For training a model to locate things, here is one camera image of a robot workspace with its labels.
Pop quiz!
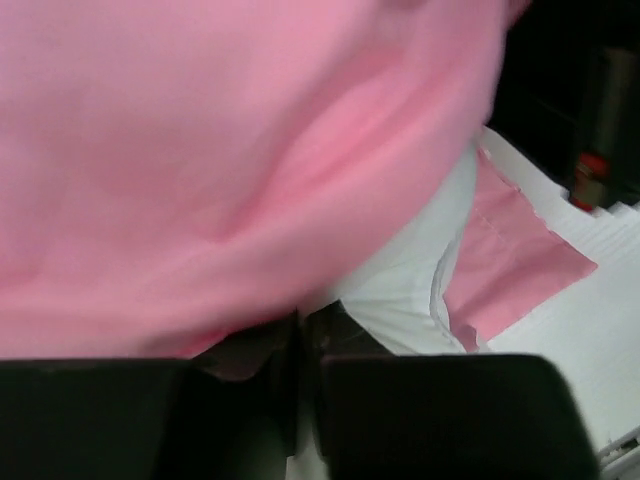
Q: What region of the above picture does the pink pillowcase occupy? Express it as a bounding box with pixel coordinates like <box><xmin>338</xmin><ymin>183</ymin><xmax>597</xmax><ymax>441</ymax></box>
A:
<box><xmin>0</xmin><ymin>0</ymin><xmax>600</xmax><ymax>362</ymax></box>

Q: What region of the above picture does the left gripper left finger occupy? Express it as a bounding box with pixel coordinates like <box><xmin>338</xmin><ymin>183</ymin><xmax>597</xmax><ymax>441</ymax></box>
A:
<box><xmin>1</xmin><ymin>316</ymin><xmax>298</xmax><ymax>479</ymax></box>

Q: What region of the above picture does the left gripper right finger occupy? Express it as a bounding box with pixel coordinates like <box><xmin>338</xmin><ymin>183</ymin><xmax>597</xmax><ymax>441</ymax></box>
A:
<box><xmin>302</xmin><ymin>304</ymin><xmax>599</xmax><ymax>479</ymax></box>

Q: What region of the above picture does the white pillow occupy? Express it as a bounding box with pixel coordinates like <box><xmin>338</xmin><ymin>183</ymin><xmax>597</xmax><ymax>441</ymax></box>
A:
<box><xmin>327</xmin><ymin>124</ymin><xmax>496</xmax><ymax>359</ymax></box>

